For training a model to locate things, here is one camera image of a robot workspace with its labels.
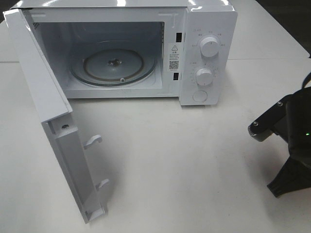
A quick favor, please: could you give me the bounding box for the round white door button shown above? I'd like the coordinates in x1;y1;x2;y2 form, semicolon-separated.
192;90;207;102

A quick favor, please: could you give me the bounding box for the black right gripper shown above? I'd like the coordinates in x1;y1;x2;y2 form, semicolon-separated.
267;87;311;198

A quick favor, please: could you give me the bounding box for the glass microwave turntable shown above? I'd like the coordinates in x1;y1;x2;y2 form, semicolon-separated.
69;49;156;87

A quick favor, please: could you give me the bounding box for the white microwave oven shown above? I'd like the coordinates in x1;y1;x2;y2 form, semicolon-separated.
10;0;238;105

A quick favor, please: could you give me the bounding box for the white microwave door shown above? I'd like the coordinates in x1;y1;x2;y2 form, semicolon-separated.
3;9;108;223

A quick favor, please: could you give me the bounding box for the white warning label sticker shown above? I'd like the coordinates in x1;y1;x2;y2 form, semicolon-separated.
167;43;181;71

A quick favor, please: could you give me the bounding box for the white microwave knob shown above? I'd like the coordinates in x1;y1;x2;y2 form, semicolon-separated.
195;68;214;86
199;35;220;58

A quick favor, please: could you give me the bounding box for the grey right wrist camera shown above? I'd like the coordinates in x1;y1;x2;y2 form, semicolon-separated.
248;94;292;143

